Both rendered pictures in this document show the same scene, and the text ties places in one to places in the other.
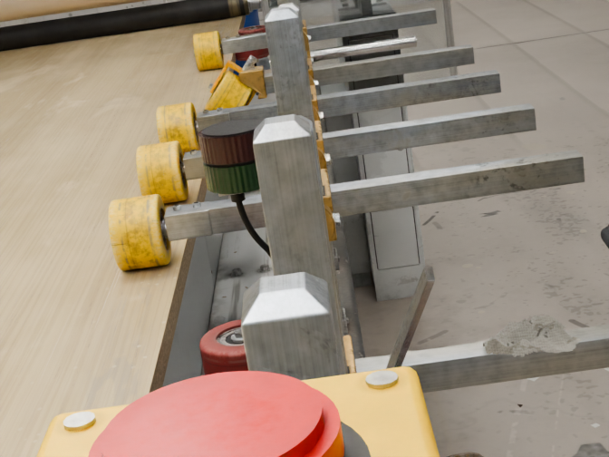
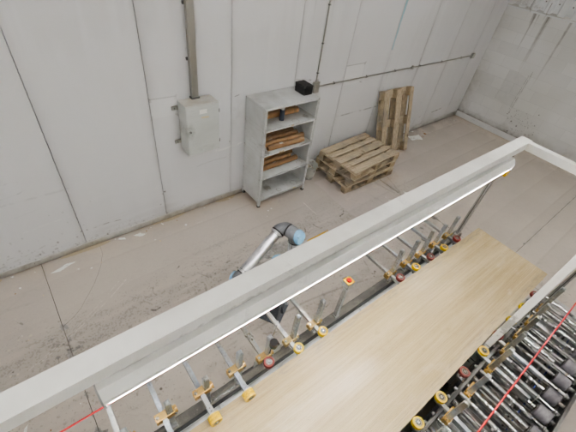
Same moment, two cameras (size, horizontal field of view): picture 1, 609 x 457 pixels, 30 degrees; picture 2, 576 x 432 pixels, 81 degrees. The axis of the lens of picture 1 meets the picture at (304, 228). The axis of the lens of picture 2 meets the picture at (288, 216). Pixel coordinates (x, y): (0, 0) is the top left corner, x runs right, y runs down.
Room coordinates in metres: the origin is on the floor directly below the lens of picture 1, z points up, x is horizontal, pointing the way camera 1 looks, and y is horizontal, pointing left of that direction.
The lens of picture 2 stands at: (1.79, 0.84, 3.35)
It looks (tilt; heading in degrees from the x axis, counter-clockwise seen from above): 42 degrees down; 225
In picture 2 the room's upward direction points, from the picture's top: 9 degrees clockwise
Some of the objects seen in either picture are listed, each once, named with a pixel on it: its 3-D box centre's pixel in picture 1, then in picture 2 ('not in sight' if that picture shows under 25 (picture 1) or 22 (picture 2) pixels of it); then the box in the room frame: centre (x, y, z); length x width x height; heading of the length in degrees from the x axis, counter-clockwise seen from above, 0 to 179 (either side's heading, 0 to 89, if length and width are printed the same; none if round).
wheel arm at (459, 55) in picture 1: (368, 69); (114, 424); (1.96, -0.15, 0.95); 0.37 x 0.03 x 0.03; 88
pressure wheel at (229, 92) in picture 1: (228, 97); not in sight; (1.96, 0.10, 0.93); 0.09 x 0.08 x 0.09; 88
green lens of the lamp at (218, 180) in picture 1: (240, 170); not in sight; (0.92, 0.05, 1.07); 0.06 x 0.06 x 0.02
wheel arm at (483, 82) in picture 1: (336, 102); (159, 408); (1.71, -0.08, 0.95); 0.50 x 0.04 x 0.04; 88
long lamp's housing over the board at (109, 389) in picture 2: not in sight; (382, 227); (0.67, 0.34, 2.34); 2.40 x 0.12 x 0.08; 178
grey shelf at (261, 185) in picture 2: not in sight; (278, 148); (-1.03, -2.39, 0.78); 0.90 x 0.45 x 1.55; 179
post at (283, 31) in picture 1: (313, 229); (238, 368); (1.17, -0.01, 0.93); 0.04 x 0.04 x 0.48; 88
